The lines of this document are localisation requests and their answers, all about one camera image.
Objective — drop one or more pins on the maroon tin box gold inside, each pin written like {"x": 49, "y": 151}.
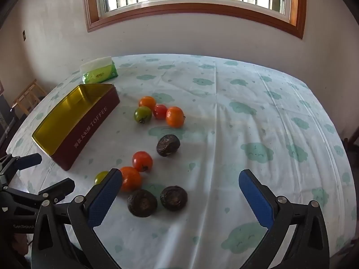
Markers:
{"x": 84, "y": 134}

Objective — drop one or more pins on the green tissue pack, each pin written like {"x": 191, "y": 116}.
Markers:
{"x": 99, "y": 74}

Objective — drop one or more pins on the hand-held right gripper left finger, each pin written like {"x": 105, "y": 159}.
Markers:
{"x": 103, "y": 199}

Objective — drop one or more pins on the large red tomato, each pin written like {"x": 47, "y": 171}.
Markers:
{"x": 142, "y": 160}

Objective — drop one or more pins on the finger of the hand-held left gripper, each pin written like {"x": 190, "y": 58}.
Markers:
{"x": 28, "y": 160}
{"x": 60, "y": 187}

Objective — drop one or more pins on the cloud printed tablecloth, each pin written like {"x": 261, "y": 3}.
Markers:
{"x": 224, "y": 117}

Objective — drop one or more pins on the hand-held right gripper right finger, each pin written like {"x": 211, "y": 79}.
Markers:
{"x": 256, "y": 199}

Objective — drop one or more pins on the wooden chair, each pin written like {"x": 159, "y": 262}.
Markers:
{"x": 28, "y": 95}

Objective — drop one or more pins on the wall switch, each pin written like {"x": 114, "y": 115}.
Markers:
{"x": 24, "y": 35}

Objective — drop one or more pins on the orange tomato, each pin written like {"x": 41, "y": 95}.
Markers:
{"x": 147, "y": 102}

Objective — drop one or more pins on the mandarin orange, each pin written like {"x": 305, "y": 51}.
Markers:
{"x": 175, "y": 116}
{"x": 131, "y": 179}

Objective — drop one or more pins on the small green tomato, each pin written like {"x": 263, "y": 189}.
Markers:
{"x": 100, "y": 177}

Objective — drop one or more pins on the wooden framed window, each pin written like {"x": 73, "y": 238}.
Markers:
{"x": 196, "y": 14}

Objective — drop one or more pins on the large green tomato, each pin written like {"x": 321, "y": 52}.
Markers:
{"x": 143, "y": 113}

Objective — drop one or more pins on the dark wooden furniture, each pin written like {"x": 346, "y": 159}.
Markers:
{"x": 354, "y": 138}

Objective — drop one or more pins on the dark wrinkled passion fruit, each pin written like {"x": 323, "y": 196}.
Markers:
{"x": 168, "y": 145}
{"x": 174, "y": 198}
{"x": 142, "y": 203}

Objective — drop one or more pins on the small red tomato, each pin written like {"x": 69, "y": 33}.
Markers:
{"x": 160, "y": 111}

